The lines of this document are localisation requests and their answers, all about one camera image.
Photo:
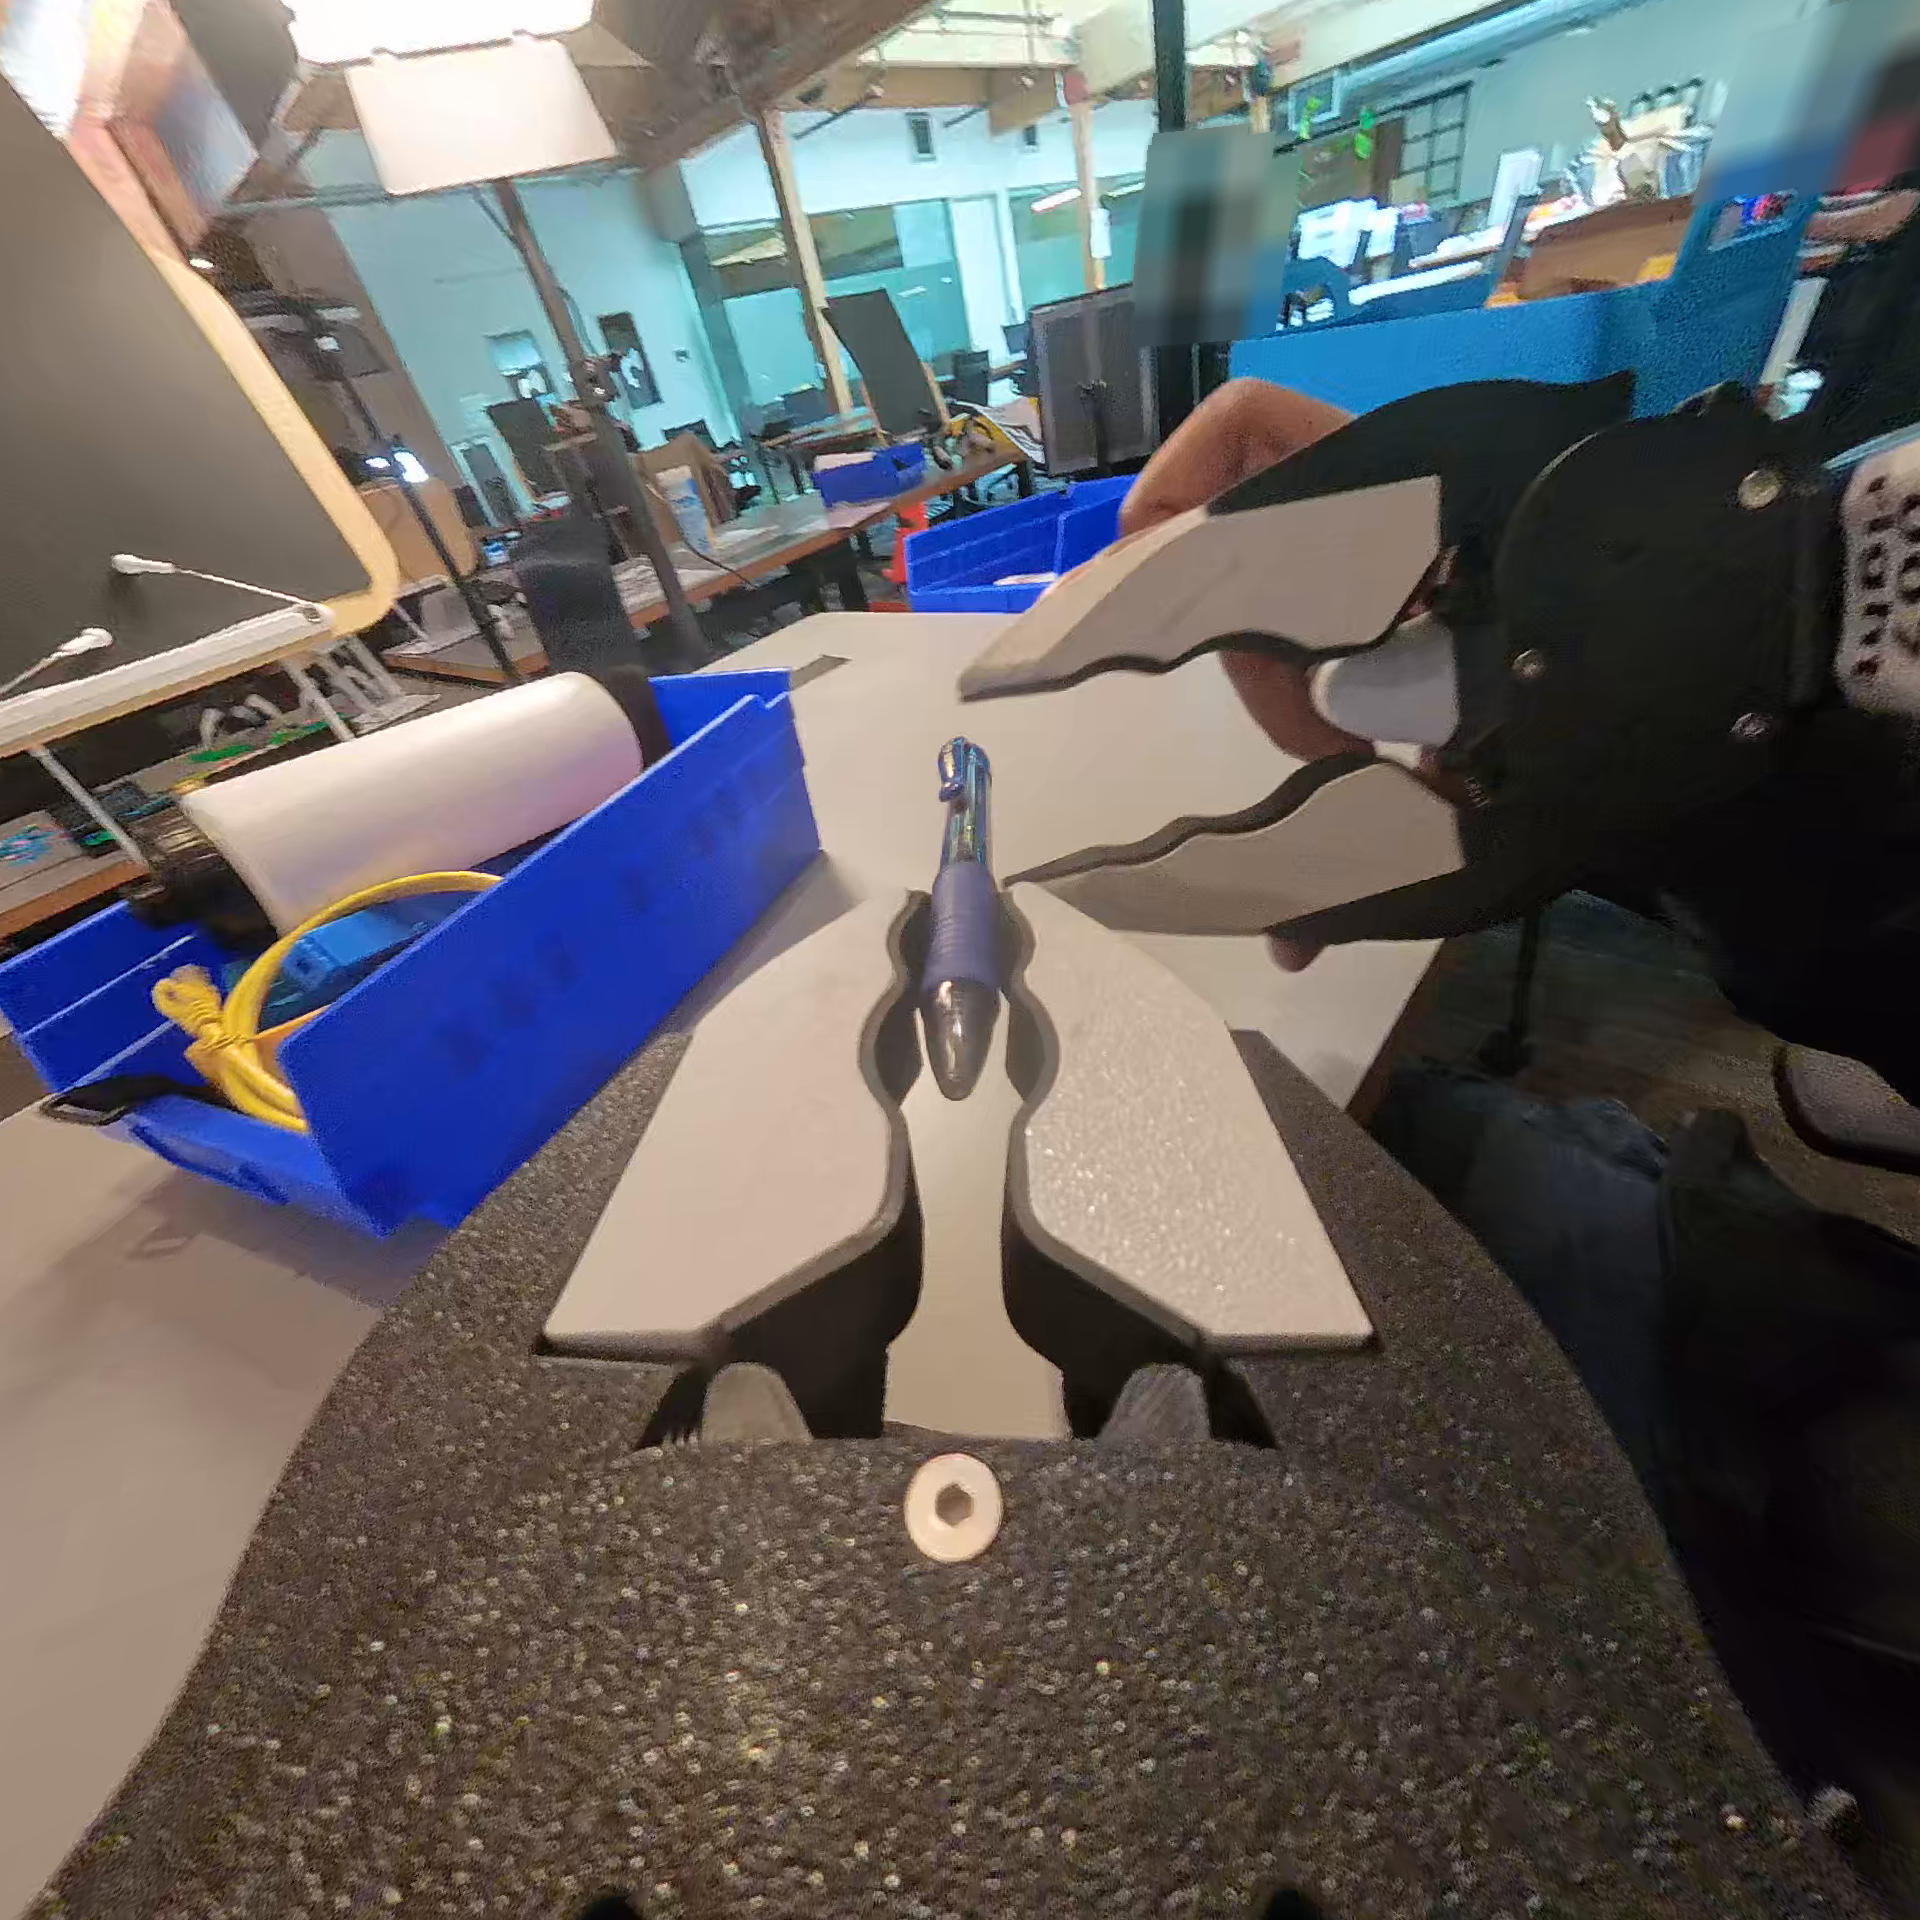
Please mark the wooden desk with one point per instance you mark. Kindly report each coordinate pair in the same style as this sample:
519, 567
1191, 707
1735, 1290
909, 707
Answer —
780, 523

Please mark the blue pen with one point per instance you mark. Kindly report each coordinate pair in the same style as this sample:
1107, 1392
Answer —
960, 930

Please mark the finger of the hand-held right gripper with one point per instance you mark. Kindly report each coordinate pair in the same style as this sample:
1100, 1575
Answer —
1289, 863
1200, 586

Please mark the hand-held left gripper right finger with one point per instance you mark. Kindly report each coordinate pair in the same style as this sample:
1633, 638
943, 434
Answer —
1185, 1200

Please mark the black pole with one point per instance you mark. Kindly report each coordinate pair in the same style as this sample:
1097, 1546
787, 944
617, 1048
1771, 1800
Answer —
600, 450

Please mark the black freestanding panel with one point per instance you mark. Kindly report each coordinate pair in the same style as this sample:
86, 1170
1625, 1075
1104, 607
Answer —
885, 359

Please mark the person's dark clothing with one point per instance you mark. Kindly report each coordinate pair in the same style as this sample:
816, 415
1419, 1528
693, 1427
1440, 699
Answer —
1725, 1425

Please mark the white roll with black caps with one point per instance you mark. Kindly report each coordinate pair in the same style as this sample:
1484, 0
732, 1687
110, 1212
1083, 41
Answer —
422, 796

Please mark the black computer monitor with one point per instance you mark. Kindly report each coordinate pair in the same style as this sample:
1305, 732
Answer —
1088, 375

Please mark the blue cabinet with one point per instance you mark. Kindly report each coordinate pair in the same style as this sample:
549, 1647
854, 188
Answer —
1501, 339

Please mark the clear plastic bottle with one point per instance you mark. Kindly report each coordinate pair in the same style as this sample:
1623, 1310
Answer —
692, 516

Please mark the person's right hand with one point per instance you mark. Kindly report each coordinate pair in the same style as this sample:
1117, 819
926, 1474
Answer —
1200, 442

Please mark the blue storage bin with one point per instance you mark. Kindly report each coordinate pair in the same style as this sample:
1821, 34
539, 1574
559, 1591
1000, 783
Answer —
974, 562
1103, 516
869, 476

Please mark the studio light panel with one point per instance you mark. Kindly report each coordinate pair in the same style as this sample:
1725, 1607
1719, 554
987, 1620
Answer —
480, 113

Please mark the blue plastic bin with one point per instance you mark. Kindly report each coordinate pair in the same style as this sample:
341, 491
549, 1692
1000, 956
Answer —
525, 1019

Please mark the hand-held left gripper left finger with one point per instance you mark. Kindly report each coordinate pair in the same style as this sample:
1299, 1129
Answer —
735, 1184

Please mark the white stand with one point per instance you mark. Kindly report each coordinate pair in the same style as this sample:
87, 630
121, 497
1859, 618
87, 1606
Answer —
150, 662

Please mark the black board with wooden edge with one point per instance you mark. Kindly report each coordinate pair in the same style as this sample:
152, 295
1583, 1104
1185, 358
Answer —
150, 450

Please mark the blue plastic bracket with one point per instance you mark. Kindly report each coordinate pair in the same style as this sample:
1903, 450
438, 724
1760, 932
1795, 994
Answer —
347, 960

